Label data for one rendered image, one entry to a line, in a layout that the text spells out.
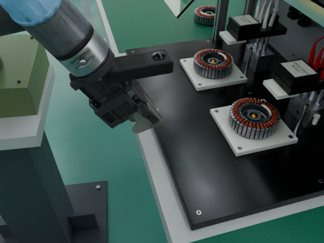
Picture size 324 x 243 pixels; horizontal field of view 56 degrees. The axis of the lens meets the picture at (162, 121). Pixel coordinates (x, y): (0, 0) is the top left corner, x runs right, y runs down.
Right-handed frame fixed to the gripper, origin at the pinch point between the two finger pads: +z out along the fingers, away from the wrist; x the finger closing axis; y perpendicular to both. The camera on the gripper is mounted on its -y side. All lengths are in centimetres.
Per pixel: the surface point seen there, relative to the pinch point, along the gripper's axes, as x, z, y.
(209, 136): 0.3, 11.9, -6.0
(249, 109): -2.9, 15.1, -17.3
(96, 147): -77, 65, 56
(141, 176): -51, 74, 39
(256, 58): -21.3, 19.6, -28.0
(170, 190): 10.5, 7.6, 5.8
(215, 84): -16.7, 15.3, -14.2
